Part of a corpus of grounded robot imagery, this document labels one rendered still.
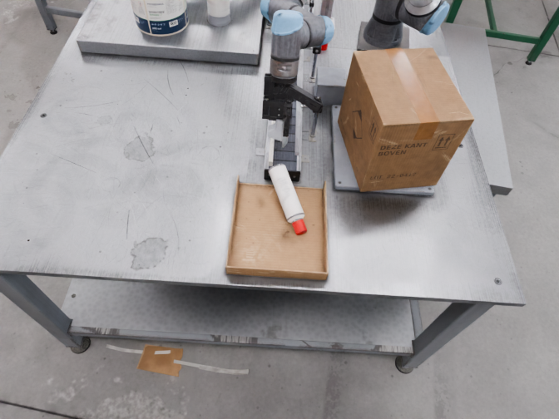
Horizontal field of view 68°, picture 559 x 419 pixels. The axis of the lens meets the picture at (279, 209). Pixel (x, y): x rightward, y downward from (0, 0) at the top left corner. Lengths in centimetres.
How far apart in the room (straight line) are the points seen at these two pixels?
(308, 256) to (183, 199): 40
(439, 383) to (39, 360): 167
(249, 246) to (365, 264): 32
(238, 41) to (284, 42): 62
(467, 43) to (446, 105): 88
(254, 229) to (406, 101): 52
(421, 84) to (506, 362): 137
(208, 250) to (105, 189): 37
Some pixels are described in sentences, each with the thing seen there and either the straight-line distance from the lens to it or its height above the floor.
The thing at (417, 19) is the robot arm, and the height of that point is 105.
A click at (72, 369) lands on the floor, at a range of 201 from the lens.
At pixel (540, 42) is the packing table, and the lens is 365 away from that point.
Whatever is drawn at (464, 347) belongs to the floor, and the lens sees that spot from 211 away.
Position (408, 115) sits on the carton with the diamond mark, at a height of 112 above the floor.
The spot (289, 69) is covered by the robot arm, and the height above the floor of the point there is 115.
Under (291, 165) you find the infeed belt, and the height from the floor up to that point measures 88.
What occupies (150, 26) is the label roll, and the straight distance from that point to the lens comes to 174.
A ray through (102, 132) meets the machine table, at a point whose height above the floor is 83.
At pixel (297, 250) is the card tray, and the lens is 113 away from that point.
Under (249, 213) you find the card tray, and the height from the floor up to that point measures 83.
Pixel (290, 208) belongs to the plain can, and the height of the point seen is 89.
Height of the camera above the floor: 182
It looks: 55 degrees down
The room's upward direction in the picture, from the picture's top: 6 degrees clockwise
